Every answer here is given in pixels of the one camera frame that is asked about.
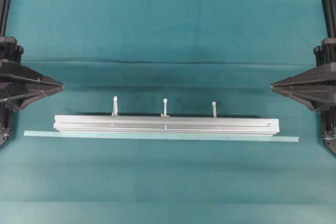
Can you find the right white cable tie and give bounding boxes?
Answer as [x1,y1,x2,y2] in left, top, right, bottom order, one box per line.
[212,101,217,118]

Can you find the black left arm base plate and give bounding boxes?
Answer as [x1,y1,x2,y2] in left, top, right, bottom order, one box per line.
[1,103,13,147]

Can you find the white cable tie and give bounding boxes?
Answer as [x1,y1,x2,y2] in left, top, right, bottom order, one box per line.
[111,95,118,116]
[161,98,169,117]
[212,101,217,118]

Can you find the black left frame post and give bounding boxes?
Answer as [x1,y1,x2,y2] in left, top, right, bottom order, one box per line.
[0,0,11,37]

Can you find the light green tape strip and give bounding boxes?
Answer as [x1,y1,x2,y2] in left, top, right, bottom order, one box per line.
[24,131,299,143]

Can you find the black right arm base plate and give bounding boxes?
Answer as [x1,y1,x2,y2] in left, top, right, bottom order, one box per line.
[320,105,335,155]

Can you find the middle white cable tie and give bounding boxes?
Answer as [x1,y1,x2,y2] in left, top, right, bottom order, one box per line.
[161,98,169,117]

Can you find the black right frame post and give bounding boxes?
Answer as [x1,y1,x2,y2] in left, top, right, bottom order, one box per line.
[322,0,335,38]

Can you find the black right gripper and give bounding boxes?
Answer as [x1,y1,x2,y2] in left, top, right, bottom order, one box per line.
[271,63,335,111]

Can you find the large silver aluminium rail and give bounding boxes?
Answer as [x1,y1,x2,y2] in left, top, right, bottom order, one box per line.
[54,115,280,136]

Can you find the left white cable tie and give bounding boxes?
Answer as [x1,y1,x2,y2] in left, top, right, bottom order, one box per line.
[111,95,118,116]

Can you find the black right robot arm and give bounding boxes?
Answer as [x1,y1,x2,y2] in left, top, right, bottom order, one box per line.
[271,38,335,112]

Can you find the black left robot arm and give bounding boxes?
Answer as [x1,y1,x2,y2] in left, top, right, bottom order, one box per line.
[1,37,64,111]

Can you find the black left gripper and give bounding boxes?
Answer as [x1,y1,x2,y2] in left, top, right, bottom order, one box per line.
[1,60,64,111]

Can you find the black frame post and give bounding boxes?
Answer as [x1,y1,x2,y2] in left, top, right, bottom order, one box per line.
[322,0,335,38]
[0,0,11,37]

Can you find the teal table cloth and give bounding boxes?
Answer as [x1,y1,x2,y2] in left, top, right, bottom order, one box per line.
[1,0,335,223]

